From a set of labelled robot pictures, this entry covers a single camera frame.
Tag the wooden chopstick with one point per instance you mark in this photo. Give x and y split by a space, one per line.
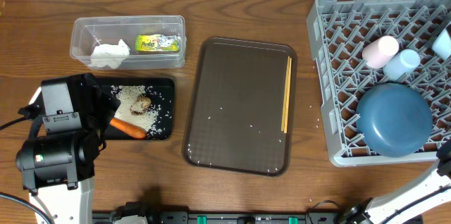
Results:
286 90
286 123

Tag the brown food scrap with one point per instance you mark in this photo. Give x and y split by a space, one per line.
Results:
140 106

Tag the pile of white rice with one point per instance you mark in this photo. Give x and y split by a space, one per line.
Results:
158 120

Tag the green snack wrapper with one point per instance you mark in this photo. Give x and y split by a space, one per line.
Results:
154 43

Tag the orange carrot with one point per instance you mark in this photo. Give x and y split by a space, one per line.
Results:
129 129

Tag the white tissue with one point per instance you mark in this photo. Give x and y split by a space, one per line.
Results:
109 55

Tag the blue plate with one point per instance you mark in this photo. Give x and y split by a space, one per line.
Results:
394 119

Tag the light blue plastic cup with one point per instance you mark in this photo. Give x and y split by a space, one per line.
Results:
405 62

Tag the light blue rice bowl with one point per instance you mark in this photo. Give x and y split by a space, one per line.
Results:
441 45

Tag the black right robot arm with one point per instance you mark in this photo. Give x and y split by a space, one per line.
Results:
429 190

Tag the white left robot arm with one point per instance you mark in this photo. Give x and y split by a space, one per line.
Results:
69 117

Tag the black waste tray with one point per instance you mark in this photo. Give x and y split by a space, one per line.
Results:
106 82

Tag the grey dishwasher rack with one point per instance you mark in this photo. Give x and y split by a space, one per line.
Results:
338 32

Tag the dark brown serving tray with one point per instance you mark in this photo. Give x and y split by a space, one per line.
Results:
235 116

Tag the clear plastic bin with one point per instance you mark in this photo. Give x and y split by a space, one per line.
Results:
91 32

